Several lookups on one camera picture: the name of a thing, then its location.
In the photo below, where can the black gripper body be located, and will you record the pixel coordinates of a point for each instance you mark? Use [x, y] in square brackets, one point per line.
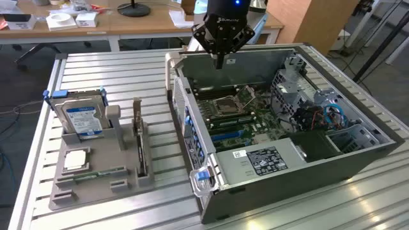
[227, 28]

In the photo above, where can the black graphics card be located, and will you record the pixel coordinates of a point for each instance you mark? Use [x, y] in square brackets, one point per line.
[141, 148]

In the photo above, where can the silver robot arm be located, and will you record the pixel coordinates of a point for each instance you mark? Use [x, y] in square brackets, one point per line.
[258, 4]

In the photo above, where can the stack of papers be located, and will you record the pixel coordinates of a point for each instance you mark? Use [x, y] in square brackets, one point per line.
[179, 21]

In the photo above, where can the cardboard box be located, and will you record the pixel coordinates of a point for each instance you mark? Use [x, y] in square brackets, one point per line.
[187, 6]

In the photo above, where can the black lamp base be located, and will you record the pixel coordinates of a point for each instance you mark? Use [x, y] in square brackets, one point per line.
[134, 10]

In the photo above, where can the metal socket cover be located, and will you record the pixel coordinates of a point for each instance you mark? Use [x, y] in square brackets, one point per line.
[246, 94]

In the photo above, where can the large metal disk bay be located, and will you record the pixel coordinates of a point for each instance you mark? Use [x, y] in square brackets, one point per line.
[289, 95]

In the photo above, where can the wooden cabinet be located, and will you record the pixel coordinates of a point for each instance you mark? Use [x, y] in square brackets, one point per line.
[335, 24]

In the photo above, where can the CPU socket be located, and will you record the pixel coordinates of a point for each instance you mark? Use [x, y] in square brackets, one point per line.
[229, 105]

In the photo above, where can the green motherboard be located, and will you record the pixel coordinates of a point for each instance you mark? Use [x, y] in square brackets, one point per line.
[257, 115]

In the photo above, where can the plain white box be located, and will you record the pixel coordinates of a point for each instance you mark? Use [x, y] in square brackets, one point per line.
[86, 20]

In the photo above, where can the green RAM stick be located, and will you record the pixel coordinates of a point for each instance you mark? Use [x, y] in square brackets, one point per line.
[229, 123]
[93, 174]

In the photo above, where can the black tripod pole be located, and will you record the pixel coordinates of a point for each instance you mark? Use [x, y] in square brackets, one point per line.
[378, 50]

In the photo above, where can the blue expansion slot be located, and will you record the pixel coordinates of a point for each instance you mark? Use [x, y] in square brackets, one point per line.
[227, 136]

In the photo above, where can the white box with round hole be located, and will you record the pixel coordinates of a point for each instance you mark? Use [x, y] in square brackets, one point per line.
[62, 22]

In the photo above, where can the wooden desk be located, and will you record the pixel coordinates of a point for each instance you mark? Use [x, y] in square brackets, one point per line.
[38, 33]

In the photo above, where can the black air shroud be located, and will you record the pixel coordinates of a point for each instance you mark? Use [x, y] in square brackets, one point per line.
[317, 146]

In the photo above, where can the hard disk in blue carrier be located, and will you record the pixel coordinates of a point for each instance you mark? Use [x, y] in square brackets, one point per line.
[82, 117]

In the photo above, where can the black chair base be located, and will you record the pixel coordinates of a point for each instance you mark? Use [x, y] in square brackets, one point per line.
[35, 51]

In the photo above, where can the grey power supply unit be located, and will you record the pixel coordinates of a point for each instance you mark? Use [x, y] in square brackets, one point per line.
[237, 167]

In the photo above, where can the small metal disk bay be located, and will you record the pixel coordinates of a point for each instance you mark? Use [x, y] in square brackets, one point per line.
[355, 139]

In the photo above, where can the white labelled box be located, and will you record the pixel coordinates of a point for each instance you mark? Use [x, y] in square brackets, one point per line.
[22, 26]

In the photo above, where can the flat black box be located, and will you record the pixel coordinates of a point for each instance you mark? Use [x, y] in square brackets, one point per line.
[18, 18]

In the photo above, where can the blue case latch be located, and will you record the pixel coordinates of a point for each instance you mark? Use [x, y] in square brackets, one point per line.
[202, 177]

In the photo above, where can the open dark PC case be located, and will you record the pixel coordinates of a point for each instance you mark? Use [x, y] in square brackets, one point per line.
[289, 182]

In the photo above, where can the silver CPU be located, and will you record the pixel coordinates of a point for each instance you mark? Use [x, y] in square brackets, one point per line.
[75, 160]

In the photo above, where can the grey parts rack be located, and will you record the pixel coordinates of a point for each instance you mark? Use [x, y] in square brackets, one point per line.
[102, 191]

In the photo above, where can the white table frame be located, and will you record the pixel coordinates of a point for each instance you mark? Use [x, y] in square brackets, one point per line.
[364, 24]

